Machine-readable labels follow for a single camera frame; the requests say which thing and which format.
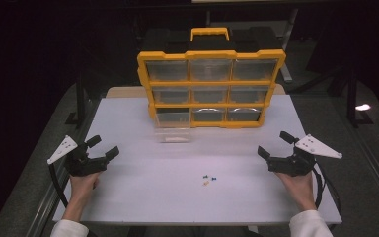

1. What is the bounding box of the grey metal rail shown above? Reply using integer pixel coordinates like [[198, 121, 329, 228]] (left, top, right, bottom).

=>
[[278, 8, 300, 83]]

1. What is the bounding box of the dark metal stand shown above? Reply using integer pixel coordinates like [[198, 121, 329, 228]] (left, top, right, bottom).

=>
[[345, 67, 375, 128], [64, 69, 91, 126]]

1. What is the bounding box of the clear plastic pulled-out drawer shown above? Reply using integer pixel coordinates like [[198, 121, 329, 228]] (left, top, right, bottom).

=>
[[153, 108, 192, 144]]

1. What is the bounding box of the yellow black drawer organizer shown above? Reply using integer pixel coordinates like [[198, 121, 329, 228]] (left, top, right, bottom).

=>
[[136, 27, 287, 129]]

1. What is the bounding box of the person's right hand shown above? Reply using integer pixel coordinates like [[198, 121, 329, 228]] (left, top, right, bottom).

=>
[[274, 172, 318, 213]]

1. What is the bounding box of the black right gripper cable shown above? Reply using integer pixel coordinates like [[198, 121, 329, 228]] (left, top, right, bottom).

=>
[[311, 166, 341, 213]]

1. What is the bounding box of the person's left hand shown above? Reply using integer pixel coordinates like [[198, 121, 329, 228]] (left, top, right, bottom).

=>
[[66, 172, 102, 213]]

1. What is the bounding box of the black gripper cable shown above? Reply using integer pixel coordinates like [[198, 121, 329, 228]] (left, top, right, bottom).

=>
[[311, 166, 341, 213], [47, 163, 70, 209]]

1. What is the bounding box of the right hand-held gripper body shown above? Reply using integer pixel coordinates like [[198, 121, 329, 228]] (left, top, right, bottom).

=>
[[267, 133, 343, 178]]

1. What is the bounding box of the wooden board under table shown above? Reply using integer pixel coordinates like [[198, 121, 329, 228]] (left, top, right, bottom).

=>
[[106, 84, 287, 99]]

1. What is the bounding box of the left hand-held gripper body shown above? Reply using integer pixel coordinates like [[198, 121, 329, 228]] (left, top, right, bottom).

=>
[[46, 135, 109, 177]]

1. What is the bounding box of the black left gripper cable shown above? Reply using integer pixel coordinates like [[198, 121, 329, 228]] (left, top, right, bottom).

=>
[[47, 163, 70, 209]]

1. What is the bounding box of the set of clear organizer drawers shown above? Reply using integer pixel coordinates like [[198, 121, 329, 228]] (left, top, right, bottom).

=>
[[144, 58, 280, 122]]

